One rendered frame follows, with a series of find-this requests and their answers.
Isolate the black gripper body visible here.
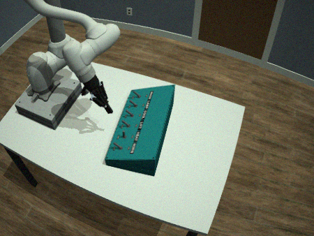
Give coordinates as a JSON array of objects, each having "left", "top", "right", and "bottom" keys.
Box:
[{"left": 83, "top": 74, "right": 100, "bottom": 96}]

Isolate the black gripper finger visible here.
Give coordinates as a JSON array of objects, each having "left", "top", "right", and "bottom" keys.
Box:
[
  {"left": 90, "top": 89, "right": 112, "bottom": 114},
  {"left": 98, "top": 81, "right": 113, "bottom": 112}
]

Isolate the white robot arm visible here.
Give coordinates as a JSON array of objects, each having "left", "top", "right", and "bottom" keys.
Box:
[{"left": 24, "top": 0, "right": 120, "bottom": 103}]

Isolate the teal console panel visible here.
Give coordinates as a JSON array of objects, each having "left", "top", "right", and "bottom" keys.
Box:
[{"left": 105, "top": 84, "right": 175, "bottom": 176}]

